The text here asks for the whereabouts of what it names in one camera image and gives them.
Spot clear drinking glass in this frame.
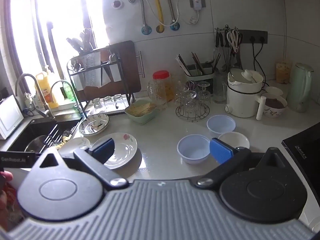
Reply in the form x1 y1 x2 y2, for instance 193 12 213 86
103 96 114 110
91 98 102 112
114 94 125 108

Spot tall clear glass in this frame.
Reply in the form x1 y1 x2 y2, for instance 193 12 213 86
175 80 188 100

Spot green utensil holder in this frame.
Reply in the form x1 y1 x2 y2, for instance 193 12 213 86
184 64 215 94

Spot bundle of chopsticks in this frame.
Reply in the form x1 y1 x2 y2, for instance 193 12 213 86
175 52 222 77

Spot black wall power strip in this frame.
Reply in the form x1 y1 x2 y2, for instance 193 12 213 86
239 29 268 44

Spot white ceramic bowl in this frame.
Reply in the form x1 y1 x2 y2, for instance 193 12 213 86
217 131 250 151

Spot small white bowl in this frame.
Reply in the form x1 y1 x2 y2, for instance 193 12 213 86
265 86 284 97

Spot green plastic basket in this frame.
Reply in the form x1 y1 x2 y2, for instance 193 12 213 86
124 99 158 125

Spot brown wooden cutting board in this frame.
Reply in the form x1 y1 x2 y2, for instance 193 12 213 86
82 40 142 100

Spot light green kettle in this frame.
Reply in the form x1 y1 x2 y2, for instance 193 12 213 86
286 62 315 113

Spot black metal dish rack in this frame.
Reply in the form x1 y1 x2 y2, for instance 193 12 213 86
66 44 133 117

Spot white drip tray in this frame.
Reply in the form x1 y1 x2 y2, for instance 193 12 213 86
85 102 131 117

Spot white plate red flower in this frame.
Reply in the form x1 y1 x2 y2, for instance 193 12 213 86
91 132 138 170

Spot white countertop appliance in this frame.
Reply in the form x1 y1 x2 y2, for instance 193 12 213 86
0 95 25 140

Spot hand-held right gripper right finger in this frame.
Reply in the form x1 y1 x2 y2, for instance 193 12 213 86
193 137 291 188

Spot clear patterned knife holder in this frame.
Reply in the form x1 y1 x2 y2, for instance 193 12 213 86
82 51 102 88

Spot metal flexible hose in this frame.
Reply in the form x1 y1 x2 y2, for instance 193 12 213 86
166 0 187 31
125 0 152 35

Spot hanging kitchen utensils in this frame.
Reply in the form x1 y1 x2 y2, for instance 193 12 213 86
214 25 244 71

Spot bunch of kitchen knives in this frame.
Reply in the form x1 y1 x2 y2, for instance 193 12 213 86
66 27 97 53

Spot yellow packet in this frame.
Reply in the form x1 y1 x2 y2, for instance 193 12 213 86
276 60 293 84

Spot cluster of glass cups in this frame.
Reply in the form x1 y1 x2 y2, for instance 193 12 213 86
176 80 212 117

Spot pot lid white knob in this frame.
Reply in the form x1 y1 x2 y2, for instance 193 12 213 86
229 67 263 85

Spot dried noodles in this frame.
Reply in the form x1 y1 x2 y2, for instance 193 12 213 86
127 101 155 117

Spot black kitchen sink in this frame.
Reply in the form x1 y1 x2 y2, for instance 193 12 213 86
7 116 84 156

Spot floral bowl with beans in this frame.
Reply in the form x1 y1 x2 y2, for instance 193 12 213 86
261 93 288 119

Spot person's left hand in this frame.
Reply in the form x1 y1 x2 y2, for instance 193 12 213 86
0 171 13 188

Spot large metal faucet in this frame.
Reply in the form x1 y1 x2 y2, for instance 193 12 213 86
15 73 57 120

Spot orange detergent bottle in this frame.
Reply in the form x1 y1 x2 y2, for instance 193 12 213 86
35 71 59 108

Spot yellow pipe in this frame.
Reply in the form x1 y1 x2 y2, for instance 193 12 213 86
149 0 167 34

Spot window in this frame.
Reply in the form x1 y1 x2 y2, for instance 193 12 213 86
5 0 105 105

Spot leaf patterned deep plate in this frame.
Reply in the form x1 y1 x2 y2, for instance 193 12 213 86
79 113 110 136

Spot metal bar handle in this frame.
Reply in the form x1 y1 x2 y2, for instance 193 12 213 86
137 51 145 78

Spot black induction cooker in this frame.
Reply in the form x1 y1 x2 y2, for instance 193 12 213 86
281 124 320 229

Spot white handled scissors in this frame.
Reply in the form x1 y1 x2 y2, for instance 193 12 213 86
226 29 242 53

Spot small metal faucet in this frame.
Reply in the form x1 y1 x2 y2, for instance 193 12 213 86
50 80 87 119

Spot black power cable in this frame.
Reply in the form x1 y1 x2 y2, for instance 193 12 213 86
251 40 271 87

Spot red lid plastic jar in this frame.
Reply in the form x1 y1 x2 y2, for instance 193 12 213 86
152 70 175 105

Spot green bottle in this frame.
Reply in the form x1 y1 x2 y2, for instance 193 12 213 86
62 81 73 101

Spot yellow dishcloth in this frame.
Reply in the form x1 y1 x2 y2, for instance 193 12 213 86
55 135 73 148

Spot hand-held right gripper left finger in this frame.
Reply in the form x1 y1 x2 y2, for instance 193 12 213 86
31 137 129 191

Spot round wire cup rack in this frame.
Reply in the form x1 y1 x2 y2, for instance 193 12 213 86
175 104 211 123

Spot white electric cooking pot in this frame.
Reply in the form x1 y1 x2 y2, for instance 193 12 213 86
224 67 267 121

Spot textured glass pitcher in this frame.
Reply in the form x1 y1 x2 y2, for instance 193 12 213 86
147 79 168 109

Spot small white plate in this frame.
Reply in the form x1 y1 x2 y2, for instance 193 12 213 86
59 137 91 156

